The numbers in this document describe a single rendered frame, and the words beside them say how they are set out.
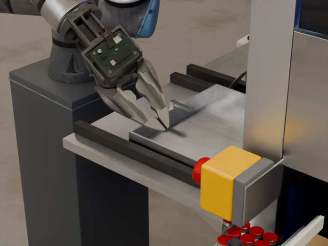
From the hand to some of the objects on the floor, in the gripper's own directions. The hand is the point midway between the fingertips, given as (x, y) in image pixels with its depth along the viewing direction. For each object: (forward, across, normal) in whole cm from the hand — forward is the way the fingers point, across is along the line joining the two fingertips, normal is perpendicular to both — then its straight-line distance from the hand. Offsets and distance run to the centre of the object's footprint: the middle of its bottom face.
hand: (161, 124), depth 105 cm
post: (+71, -37, +66) cm, 104 cm away
